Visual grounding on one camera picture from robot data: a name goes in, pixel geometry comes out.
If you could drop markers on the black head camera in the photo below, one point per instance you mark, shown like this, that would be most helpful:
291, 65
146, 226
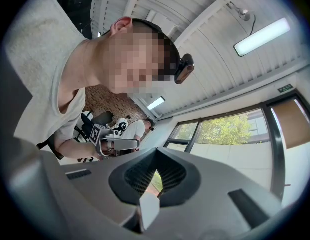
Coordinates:
184, 70

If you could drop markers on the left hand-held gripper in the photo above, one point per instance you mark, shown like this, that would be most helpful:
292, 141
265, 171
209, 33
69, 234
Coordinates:
126, 144

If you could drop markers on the grey building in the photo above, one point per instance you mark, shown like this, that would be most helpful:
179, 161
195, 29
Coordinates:
260, 126

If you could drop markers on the white concrete fence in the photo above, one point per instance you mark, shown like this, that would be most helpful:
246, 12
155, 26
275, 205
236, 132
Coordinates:
232, 164

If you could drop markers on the door with brown panel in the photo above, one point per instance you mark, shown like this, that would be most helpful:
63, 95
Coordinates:
295, 124

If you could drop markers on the person's head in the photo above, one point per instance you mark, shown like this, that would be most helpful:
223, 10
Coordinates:
124, 59

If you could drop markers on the green exit sign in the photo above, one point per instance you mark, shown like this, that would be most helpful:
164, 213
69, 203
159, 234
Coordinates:
285, 88

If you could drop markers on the small ceiling light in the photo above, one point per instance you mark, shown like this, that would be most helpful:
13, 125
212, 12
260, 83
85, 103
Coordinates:
156, 103

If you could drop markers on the black armrest office chair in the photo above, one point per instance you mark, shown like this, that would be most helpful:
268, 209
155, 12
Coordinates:
50, 146

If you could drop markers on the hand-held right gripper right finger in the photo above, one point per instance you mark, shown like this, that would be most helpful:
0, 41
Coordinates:
187, 184

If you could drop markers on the long ceiling light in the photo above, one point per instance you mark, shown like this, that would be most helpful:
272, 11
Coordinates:
262, 37

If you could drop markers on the green tree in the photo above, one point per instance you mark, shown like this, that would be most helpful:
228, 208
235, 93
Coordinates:
225, 129

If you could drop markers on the person's left hand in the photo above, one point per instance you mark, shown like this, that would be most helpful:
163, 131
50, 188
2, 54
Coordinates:
107, 149

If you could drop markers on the person's left forearm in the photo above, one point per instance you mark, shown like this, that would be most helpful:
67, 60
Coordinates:
74, 150

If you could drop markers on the person's white t-shirt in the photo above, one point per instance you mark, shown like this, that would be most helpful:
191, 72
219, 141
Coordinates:
37, 59

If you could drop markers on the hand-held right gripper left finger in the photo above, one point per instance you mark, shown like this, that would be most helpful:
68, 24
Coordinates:
119, 181

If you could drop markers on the black window frame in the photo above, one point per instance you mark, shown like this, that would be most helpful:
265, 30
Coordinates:
277, 149

